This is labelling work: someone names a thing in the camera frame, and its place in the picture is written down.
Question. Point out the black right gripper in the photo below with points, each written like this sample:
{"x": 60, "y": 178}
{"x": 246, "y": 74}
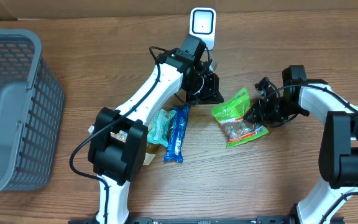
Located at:
{"x": 260, "y": 112}

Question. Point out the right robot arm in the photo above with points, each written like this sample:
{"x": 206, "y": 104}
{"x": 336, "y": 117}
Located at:
{"x": 338, "y": 154}

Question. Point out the grey plastic shopping basket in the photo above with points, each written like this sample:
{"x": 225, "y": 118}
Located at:
{"x": 31, "y": 111}

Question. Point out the beige cookie pouch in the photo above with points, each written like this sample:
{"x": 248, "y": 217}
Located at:
{"x": 150, "y": 152}

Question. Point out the blue cookie packet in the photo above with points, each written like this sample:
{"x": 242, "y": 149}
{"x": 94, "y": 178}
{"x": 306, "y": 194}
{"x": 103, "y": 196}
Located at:
{"x": 177, "y": 134}

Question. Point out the green gummy candy bag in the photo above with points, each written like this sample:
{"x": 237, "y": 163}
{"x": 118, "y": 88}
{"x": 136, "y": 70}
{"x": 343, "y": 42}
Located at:
{"x": 230, "y": 116}

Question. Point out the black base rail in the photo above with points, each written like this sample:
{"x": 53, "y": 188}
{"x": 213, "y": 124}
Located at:
{"x": 258, "y": 220}

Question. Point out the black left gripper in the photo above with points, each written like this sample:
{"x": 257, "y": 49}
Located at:
{"x": 212, "y": 94}

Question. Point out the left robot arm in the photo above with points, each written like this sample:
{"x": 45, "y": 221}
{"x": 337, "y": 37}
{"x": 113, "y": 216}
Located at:
{"x": 118, "y": 145}

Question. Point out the teal snack packet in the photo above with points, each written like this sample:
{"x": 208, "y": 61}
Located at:
{"x": 159, "y": 127}

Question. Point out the white barcode scanner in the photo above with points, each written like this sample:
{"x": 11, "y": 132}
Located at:
{"x": 203, "y": 25}

